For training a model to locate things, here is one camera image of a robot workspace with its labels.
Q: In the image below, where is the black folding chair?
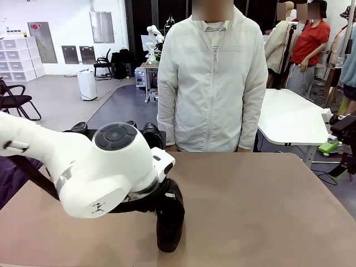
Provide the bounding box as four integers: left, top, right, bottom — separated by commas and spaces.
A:
0, 77, 42, 121

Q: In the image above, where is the person's right forearm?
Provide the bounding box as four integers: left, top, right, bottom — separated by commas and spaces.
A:
157, 91, 179, 147

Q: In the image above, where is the beige hanging garment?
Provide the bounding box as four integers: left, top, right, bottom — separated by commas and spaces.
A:
325, 26, 348, 72

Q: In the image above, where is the grey fire cabinet door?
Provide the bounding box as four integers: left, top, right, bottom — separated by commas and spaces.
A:
27, 21, 58, 65

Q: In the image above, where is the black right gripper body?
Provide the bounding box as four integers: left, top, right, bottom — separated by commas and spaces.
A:
329, 113, 356, 147

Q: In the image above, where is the black tripod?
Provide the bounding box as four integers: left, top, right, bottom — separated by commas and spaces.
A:
276, 22, 297, 90

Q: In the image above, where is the white air purifier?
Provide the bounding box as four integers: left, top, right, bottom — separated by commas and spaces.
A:
76, 69, 98, 101

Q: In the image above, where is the white clothes rack pole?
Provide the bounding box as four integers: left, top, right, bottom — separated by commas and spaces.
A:
336, 0, 355, 69

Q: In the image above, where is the black bag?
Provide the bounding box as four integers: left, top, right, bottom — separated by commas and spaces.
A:
110, 51, 128, 81

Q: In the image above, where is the background robot desk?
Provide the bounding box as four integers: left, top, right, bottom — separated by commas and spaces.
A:
135, 61, 162, 104

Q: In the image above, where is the white storage drawer cabinet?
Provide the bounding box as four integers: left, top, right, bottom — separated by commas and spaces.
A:
0, 36, 46, 83

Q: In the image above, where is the person's left forearm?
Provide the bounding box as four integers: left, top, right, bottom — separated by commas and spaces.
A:
238, 91, 268, 150

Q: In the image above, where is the black backpack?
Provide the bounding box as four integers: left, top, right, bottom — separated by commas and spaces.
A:
118, 47, 134, 65

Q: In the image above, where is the small grey wall panel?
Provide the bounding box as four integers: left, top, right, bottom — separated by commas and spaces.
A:
79, 45, 97, 65
61, 45, 80, 65

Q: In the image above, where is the yellow-green garment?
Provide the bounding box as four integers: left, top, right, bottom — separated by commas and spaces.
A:
337, 97, 356, 116

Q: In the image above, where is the dark hat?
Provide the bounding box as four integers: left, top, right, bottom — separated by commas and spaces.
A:
339, 4, 353, 19

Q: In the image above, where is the white table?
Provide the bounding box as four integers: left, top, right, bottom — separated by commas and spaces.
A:
255, 88, 333, 169

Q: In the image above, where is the computer case with lights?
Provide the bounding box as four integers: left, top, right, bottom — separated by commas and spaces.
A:
135, 68, 148, 89

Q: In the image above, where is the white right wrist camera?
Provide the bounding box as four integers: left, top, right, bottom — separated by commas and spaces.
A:
321, 111, 332, 132

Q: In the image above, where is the tall metal wall panel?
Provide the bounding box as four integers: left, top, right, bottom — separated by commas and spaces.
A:
89, 11, 115, 44

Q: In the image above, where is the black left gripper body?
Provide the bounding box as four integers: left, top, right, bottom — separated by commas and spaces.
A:
155, 179, 183, 208

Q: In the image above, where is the purple cloth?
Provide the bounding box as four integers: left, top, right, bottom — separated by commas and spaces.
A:
0, 155, 42, 209

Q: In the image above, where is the person's white jacket torso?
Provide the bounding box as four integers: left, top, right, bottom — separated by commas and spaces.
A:
157, 7, 268, 153

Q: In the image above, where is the black office chair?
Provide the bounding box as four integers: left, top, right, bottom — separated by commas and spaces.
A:
93, 48, 112, 82

